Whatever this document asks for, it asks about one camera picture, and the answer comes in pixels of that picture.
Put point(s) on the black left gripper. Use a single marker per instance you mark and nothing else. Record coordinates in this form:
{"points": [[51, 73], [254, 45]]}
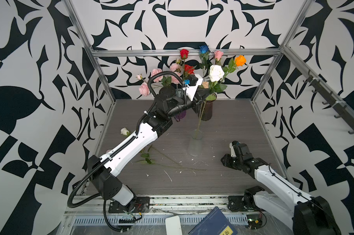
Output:
{"points": [[196, 100]]}

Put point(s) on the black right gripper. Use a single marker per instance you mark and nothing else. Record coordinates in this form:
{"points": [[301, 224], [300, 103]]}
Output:
{"points": [[226, 161]]}

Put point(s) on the dark maroon glass vase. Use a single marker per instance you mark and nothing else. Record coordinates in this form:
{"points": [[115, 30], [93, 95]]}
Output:
{"points": [[208, 110]]}

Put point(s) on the large red rose stem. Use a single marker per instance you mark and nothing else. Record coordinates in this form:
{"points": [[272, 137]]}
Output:
{"points": [[188, 70]]}

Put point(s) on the purple ribbed glass vase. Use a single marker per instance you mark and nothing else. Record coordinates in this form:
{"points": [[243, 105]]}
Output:
{"points": [[180, 116]]}

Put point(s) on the pink peony flower stem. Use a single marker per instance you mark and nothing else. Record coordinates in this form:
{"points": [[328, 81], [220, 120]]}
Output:
{"points": [[176, 67]]}

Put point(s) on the blue rose stem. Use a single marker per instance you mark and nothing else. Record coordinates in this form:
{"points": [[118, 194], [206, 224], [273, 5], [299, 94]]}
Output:
{"points": [[204, 57]]}

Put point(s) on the orange pink blue rosebud stem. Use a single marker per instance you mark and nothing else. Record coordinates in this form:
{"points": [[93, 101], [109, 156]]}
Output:
{"points": [[234, 63]]}

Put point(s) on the clear glass vase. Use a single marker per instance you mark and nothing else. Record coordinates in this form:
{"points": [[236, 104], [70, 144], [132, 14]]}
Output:
{"points": [[195, 143]]}

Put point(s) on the white and peach rosebud stem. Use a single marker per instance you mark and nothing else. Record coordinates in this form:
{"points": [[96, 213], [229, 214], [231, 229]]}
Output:
{"points": [[205, 85]]}

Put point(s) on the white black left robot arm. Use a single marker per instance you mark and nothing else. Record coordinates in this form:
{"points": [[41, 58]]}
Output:
{"points": [[154, 123]]}

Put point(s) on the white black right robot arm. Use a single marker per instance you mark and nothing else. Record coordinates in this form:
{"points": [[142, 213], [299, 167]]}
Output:
{"points": [[298, 210]]}

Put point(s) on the blue book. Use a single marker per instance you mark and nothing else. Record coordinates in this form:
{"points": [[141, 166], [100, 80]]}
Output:
{"points": [[215, 223]]}

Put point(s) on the white rectangular device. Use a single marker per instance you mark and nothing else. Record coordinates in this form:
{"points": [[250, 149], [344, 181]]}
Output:
{"points": [[173, 226]]}

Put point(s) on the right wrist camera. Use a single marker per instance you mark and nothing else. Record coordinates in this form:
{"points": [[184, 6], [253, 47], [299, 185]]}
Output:
{"points": [[232, 150]]}

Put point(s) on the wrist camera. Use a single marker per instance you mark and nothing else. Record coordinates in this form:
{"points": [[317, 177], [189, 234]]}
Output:
{"points": [[232, 150], [195, 80]]}

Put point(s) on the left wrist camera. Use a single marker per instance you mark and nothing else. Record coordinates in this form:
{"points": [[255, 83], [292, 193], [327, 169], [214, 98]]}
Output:
{"points": [[195, 80]]}

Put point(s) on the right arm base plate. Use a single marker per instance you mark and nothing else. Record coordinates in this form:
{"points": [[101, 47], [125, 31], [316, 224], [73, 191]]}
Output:
{"points": [[245, 202]]}

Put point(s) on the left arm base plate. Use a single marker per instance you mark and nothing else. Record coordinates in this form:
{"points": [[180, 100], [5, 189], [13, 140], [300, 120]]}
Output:
{"points": [[138, 204]]}

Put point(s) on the black wall hook rail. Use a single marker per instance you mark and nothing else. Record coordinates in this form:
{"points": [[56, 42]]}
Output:
{"points": [[342, 108]]}

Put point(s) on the aluminium frame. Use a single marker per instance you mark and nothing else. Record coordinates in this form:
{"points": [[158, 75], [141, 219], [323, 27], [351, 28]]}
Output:
{"points": [[281, 41]]}

